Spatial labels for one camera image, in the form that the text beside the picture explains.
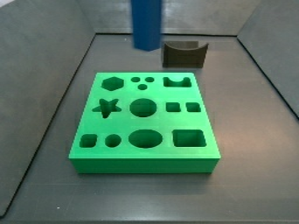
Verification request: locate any green shape sorting block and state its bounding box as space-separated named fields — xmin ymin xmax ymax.
xmin=70 ymin=72 xmax=221 ymax=173

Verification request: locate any dark grey curved holder block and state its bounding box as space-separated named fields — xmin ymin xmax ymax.
xmin=163 ymin=41 xmax=210 ymax=68

